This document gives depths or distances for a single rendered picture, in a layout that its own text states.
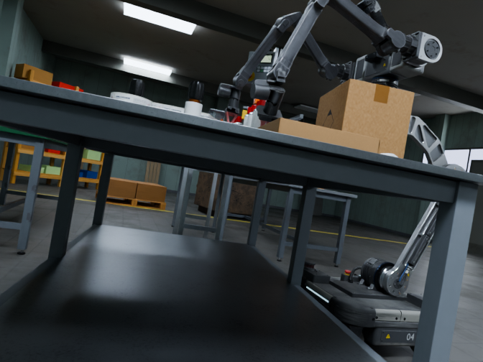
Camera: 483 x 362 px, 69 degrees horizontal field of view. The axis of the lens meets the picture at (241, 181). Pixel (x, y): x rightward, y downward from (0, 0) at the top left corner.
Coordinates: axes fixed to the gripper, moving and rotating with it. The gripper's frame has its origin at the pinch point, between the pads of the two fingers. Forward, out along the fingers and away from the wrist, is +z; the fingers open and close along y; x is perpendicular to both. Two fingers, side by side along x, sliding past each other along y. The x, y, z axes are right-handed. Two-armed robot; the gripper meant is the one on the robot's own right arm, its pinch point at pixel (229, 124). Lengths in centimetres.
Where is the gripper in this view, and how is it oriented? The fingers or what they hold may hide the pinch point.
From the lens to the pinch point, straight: 200.6
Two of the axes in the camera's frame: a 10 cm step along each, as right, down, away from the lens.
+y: 2.2, 0.4, -9.7
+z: -1.9, 9.8, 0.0
